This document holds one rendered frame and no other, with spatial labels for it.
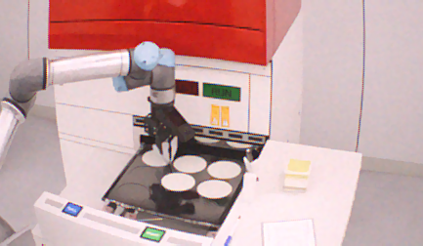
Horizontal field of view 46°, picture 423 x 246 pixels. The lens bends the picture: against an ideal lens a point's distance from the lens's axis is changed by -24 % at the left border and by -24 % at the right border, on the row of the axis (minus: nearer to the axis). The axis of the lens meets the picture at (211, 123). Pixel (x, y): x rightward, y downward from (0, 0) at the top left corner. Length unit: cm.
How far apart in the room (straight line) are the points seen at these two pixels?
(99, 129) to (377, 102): 184
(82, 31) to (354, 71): 187
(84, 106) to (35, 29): 203
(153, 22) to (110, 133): 49
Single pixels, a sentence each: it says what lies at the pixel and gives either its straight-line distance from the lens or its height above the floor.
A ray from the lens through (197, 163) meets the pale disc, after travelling 198.
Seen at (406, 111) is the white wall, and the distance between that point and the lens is 352.
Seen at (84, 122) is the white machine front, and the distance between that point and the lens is 222.
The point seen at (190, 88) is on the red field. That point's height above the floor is 110.
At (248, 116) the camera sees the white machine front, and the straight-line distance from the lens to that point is 197.
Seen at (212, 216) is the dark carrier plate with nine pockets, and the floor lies 90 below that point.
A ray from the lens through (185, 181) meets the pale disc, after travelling 189.
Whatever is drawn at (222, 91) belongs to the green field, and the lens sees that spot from 195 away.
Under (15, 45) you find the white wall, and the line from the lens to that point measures 434.
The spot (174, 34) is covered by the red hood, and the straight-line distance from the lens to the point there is 187.
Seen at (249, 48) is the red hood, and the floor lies 128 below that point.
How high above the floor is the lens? 193
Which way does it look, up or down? 28 degrees down
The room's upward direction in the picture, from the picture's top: straight up
